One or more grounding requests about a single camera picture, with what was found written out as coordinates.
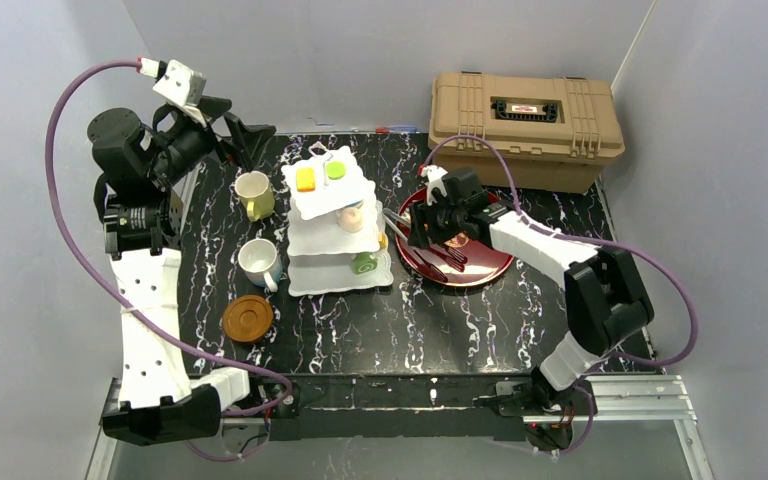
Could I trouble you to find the silver metal tongs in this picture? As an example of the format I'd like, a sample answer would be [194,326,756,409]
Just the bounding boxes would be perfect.
[383,208,467,285]

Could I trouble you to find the orange rectangular biscuit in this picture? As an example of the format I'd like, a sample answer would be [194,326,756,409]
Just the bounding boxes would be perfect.
[295,167,316,193]

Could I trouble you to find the green round cookie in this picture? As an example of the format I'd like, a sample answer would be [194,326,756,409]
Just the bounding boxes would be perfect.
[324,161,347,181]

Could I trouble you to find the beige round macaron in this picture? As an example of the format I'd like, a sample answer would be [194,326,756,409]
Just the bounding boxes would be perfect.
[337,206,365,234]

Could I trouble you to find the green swirl roll cake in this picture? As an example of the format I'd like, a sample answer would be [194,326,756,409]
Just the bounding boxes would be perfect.
[351,252,378,275]

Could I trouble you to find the white three-tier cake stand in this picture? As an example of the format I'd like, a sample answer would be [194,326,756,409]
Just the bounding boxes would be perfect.
[281,142,394,297]

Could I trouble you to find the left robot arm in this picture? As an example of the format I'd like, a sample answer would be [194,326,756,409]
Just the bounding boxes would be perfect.
[87,106,276,446]

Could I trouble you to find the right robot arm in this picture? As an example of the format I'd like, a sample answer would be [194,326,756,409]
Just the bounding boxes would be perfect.
[408,165,654,398]

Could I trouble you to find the yellow-green cup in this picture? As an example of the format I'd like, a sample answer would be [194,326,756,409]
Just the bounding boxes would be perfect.
[233,171,275,222]

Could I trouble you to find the red round tray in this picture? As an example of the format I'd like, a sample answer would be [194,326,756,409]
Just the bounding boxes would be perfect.
[395,185,516,287]

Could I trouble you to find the white mug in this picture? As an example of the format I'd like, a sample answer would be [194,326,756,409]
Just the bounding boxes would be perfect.
[237,238,283,292]

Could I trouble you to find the tan plastic toolbox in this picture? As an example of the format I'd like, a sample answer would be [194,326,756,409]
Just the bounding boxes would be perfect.
[428,72,625,194]

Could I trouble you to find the brown wooden coaster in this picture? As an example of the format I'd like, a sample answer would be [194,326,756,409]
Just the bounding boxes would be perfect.
[222,295,274,343]

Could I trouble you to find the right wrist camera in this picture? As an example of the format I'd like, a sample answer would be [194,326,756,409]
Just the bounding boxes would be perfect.
[419,164,448,206]

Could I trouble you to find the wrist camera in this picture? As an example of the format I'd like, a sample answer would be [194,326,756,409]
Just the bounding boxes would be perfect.
[419,164,448,206]
[137,57,207,127]

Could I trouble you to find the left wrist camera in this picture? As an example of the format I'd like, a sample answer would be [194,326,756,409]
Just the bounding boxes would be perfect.
[137,57,207,127]

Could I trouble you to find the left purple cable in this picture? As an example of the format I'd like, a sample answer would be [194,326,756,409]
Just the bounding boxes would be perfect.
[44,58,295,463]

